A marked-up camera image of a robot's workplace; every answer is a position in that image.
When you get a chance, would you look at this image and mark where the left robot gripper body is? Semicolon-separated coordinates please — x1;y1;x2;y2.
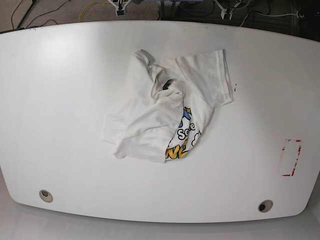
214;0;240;20

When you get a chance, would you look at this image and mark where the red tape rectangle marking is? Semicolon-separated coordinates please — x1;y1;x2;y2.
280;139;303;177

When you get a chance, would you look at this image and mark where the yellow cable on floor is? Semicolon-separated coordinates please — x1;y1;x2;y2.
78;0;114;24

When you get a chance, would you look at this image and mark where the right table grommet hole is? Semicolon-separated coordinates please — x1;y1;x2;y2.
258;199;273;213

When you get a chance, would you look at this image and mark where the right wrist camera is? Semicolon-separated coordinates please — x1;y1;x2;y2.
116;9;126;17

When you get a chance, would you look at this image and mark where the left table grommet hole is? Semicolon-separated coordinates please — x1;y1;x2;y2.
39;190;53;203

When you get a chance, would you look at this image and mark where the table grommet hole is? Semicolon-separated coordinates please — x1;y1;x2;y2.
258;199;273;213
39;190;53;203

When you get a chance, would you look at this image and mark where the white printed t-shirt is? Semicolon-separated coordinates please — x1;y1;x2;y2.
103;49;233;163

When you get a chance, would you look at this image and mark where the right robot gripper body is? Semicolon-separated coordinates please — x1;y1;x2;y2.
109;0;131;11

